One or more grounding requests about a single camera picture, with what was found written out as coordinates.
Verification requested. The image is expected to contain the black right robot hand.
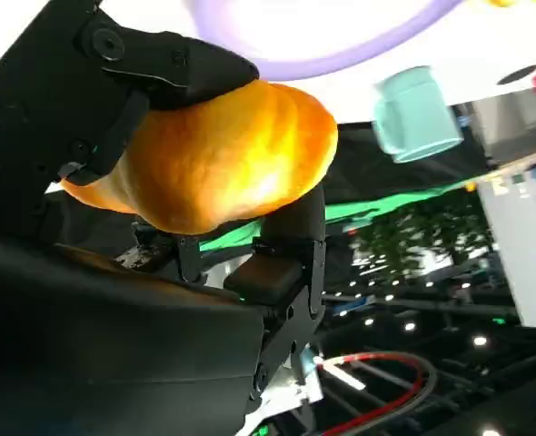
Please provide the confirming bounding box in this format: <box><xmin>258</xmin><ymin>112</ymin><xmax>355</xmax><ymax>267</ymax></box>
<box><xmin>0</xmin><ymin>0</ymin><xmax>328</xmax><ymax>436</ymax></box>

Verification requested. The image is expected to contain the green leafy plant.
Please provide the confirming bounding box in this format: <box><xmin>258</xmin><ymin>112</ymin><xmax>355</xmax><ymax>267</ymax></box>
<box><xmin>353</xmin><ymin>190</ymin><xmax>494</xmax><ymax>285</ymax></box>

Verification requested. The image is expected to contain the lilac plate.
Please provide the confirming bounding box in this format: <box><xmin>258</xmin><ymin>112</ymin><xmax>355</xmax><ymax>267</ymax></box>
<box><xmin>194</xmin><ymin>0</ymin><xmax>461</xmax><ymax>82</ymax></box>

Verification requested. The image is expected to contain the pale green mug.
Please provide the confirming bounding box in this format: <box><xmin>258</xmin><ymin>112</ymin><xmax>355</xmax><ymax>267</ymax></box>
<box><xmin>371</xmin><ymin>65</ymin><xmax>463</xmax><ymax>164</ymax></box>

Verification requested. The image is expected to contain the white cabinet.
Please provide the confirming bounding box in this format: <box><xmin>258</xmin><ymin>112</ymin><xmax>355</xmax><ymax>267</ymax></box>
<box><xmin>476</xmin><ymin>158</ymin><xmax>536</xmax><ymax>329</ymax></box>

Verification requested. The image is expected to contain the silver metal machine frame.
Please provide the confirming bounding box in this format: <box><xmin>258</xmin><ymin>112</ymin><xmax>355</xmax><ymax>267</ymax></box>
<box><xmin>258</xmin><ymin>349</ymin><xmax>324</xmax><ymax>415</ymax></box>

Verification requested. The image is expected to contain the red cable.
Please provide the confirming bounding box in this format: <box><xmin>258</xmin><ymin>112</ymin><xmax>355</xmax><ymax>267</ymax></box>
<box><xmin>322</xmin><ymin>352</ymin><xmax>427</xmax><ymax>436</ymax></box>

